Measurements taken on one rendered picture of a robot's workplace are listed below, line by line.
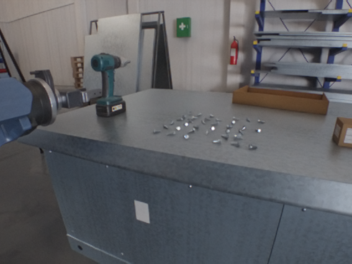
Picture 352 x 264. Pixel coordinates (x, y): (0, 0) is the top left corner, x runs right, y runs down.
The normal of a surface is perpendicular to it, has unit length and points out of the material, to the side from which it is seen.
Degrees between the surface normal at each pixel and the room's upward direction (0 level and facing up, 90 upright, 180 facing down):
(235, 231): 90
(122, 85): 78
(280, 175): 67
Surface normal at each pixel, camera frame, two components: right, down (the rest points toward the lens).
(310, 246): -0.38, 0.32
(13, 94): 0.81, -0.29
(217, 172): -0.35, -0.07
